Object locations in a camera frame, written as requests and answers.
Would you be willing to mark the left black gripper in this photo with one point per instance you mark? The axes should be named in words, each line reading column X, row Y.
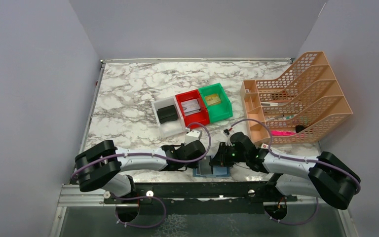
column 201, row 165

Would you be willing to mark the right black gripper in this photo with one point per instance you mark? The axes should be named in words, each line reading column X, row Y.
column 221, row 157

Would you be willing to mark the black VIP credit card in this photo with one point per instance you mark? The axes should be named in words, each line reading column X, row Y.
column 204, row 167

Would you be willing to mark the blue card holder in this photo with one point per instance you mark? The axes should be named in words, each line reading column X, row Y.
column 218, row 171

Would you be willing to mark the gold credit card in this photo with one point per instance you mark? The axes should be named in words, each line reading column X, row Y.
column 212, row 99

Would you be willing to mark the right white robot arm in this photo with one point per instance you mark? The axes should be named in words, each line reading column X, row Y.
column 324, row 176

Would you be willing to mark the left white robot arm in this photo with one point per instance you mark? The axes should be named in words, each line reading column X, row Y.
column 103, row 165

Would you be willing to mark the stack of cards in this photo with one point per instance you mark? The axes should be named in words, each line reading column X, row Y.
column 190, row 107

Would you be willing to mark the white red box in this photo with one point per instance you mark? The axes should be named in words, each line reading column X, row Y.
column 264, row 146

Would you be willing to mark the pink marker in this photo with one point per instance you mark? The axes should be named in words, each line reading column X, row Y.
column 282, row 133

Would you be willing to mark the red plastic bin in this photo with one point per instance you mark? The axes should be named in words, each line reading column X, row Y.
column 202, row 116

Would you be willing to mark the black wallet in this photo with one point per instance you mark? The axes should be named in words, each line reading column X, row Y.
column 167, row 114

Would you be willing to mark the white plastic bin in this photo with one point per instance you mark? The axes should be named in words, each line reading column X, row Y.
column 169, row 128

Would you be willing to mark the green plastic bin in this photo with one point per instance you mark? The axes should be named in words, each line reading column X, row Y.
column 221, row 111

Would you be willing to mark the pens in organizer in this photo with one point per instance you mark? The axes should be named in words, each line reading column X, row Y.
column 277, row 117

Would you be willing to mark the orange file organizer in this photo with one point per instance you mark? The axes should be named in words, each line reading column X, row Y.
column 312, row 92

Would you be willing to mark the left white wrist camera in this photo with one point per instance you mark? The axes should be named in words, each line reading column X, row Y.
column 193, row 135

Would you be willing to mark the black mounting rail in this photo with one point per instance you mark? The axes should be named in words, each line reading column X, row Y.
column 204, row 197

